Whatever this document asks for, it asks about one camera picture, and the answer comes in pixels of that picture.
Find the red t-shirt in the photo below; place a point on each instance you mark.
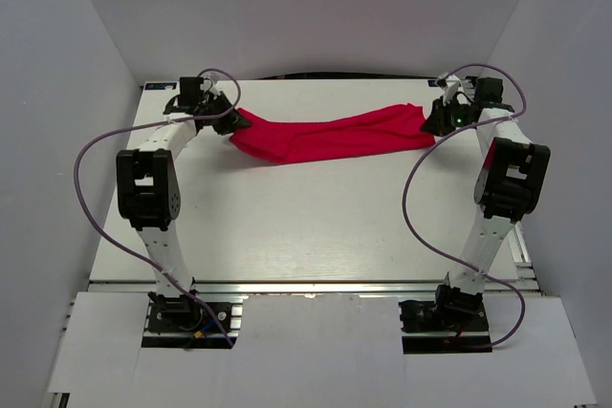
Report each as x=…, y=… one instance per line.
x=392, y=129

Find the aluminium front table rail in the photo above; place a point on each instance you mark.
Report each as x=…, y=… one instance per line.
x=235, y=291

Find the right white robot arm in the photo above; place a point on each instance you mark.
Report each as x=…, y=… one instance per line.
x=507, y=188

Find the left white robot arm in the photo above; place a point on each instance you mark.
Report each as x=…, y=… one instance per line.
x=148, y=192

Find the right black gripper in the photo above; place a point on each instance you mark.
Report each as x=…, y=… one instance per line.
x=436, y=123

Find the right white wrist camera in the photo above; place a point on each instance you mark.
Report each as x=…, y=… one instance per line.
x=450, y=84

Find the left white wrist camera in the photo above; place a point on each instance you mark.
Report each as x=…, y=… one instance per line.
x=209, y=84

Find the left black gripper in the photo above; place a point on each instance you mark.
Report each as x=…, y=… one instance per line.
x=231, y=121

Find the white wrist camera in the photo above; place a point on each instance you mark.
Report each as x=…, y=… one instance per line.
x=209, y=84
x=450, y=84

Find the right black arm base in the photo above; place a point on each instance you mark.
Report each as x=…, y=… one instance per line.
x=423, y=333

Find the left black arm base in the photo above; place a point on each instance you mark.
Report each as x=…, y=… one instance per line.
x=180, y=323

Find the left blue corner label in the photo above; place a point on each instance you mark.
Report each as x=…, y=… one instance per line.
x=160, y=86

